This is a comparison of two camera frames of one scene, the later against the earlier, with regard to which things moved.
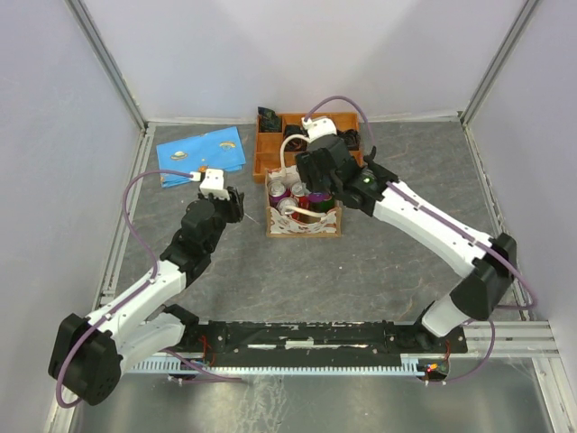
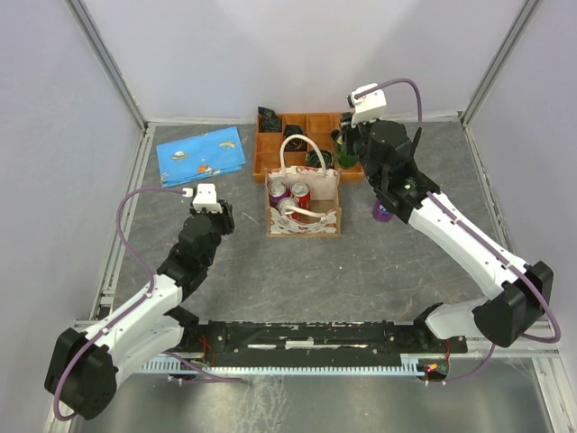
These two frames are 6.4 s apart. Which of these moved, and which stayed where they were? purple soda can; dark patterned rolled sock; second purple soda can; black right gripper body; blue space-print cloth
Moved: black right gripper body; purple soda can
Stayed: blue space-print cloth; second purple soda can; dark patterned rolled sock
